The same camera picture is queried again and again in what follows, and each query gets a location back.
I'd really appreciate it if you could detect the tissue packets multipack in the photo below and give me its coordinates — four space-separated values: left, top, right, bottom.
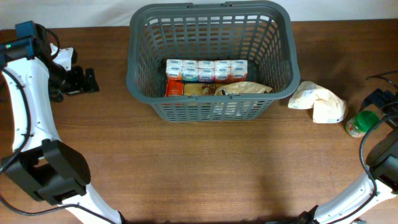
165 59 248 83

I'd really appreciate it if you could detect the green lid glass jar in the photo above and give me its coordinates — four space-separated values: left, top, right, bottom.
345 110 379 138

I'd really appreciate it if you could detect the grey plastic shopping basket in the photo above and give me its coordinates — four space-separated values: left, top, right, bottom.
126 1 300 122

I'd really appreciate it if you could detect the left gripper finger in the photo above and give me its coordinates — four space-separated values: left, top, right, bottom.
67 66 85 95
85 68 100 93

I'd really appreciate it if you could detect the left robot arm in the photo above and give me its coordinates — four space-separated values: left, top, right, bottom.
1 21 125 223

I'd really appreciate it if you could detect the red orange pasta packet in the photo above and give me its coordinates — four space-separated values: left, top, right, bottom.
164 79 224 98

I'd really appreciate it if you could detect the cream paper bag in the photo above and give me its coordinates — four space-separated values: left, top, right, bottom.
288 81 348 124

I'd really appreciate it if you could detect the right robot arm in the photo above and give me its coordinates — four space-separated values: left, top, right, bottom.
295 93 397 223

